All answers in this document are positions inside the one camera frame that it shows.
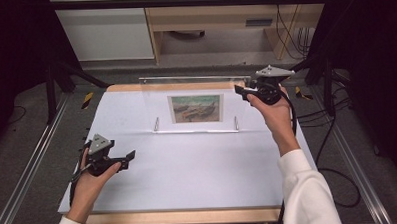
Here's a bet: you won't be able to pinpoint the yellow clamp left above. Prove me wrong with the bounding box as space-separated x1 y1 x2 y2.
80 91 96 111

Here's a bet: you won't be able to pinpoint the black metal stand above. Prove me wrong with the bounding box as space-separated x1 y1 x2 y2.
285 49 339 119
44 57 112 125

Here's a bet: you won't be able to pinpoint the wooden desk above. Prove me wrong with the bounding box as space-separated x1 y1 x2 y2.
141 0 333 66

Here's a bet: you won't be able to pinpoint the hand-held gripper cable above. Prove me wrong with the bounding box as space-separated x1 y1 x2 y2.
273 87 302 224
66 141 93 209

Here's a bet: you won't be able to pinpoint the thin black floor cable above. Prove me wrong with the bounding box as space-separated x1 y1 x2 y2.
6 104 29 127

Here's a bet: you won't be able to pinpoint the hanging desk cables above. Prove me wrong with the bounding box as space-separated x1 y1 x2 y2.
273 0 317 61

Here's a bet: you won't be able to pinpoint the black curtain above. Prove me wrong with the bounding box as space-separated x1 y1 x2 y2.
307 0 397 192
0 0 86 153

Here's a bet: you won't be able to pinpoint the clear acrylic photo frame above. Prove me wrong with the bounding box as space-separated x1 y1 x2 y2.
138 73 255 137

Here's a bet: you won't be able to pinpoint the white cabinet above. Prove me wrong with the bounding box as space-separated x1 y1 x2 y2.
48 0 157 63

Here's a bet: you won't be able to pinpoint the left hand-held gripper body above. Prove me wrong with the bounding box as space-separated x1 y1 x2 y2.
82 131 130 178

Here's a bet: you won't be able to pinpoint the left hand-held gripper cable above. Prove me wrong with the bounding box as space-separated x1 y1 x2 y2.
66 141 93 209

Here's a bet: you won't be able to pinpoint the aluminium rail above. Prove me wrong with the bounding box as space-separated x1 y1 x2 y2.
309 82 396 224
0 91 75 224

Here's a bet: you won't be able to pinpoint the person's left hand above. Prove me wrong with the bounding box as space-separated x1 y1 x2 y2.
62 146 125 224

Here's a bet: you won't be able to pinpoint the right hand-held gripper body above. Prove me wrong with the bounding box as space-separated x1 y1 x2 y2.
247 64 297 107

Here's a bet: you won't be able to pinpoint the yellow clamp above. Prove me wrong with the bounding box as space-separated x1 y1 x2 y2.
293 85 314 102
80 91 96 111

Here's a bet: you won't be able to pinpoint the picture card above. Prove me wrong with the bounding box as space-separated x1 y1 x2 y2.
167 93 226 125

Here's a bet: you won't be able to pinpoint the right hand-held gripper cable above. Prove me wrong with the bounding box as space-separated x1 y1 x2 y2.
273 87 302 224

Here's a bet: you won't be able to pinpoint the black horizontal bar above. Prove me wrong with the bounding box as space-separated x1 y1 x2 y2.
48 0 331 14

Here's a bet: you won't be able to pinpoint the person's right hand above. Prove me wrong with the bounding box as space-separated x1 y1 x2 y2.
246 84 303 158

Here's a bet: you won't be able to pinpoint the yellow clamp right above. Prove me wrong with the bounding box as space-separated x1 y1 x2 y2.
293 85 314 102

